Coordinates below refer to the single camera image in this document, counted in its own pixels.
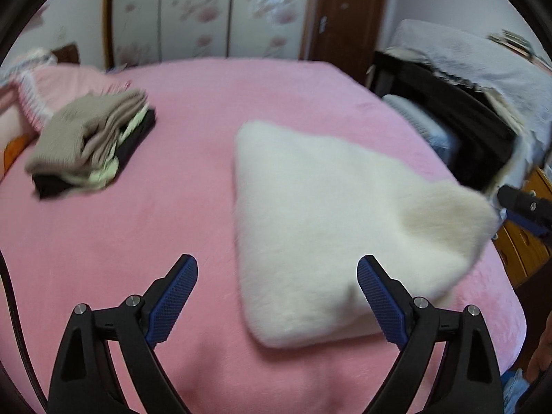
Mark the brown wooden headboard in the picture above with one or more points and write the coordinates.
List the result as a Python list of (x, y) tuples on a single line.
[(67, 54)]

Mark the folded light green garment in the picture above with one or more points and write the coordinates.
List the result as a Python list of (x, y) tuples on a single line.
[(101, 177)]

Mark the pink ruffled pillow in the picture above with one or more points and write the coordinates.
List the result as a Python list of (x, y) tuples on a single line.
[(43, 90)]

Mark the stack of folded clothes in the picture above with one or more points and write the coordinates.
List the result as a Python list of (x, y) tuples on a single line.
[(133, 138)]

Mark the folded beige sweater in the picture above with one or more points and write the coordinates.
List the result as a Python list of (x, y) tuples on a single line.
[(82, 133)]

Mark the floral sliding door wardrobe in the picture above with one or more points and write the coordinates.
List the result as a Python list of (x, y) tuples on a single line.
[(194, 13)]

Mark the orange cloth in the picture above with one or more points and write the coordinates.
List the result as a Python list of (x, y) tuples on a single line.
[(17, 151)]

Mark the white fuzzy sweater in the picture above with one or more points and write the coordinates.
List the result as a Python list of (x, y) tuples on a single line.
[(319, 224)]

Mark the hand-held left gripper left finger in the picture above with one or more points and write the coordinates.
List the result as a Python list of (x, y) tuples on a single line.
[(172, 297)]

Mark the pink bed blanket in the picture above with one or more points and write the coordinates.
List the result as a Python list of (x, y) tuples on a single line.
[(151, 224)]

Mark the wooden dresser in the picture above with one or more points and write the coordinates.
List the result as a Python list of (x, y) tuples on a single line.
[(526, 250)]

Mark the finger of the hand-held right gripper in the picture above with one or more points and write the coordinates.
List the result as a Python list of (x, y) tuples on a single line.
[(528, 223), (524, 200)]

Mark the brown wooden door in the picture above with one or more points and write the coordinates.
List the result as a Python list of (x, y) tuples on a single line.
[(345, 21)]

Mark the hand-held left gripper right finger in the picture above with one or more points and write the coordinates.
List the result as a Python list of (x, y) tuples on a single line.
[(381, 302)]

